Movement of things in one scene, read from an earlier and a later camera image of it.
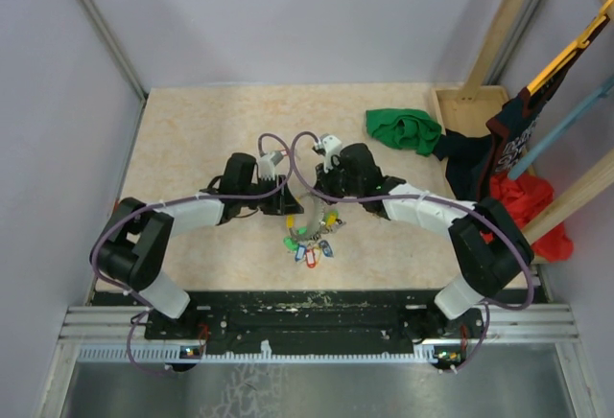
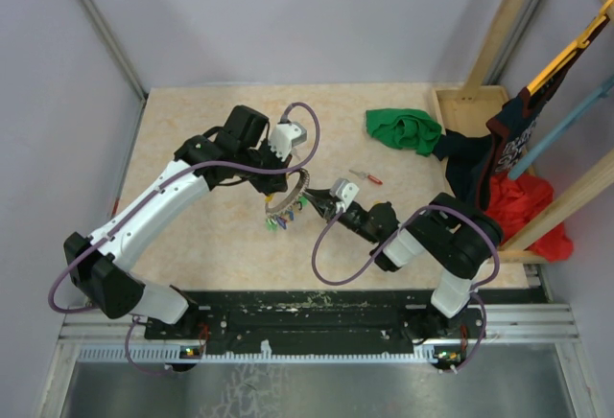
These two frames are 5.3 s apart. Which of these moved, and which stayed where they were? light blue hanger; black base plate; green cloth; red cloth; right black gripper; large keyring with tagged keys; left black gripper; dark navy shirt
Moved: right black gripper; large keyring with tagged keys; left black gripper
Stayed: red cloth; light blue hanger; dark navy shirt; black base plate; green cloth
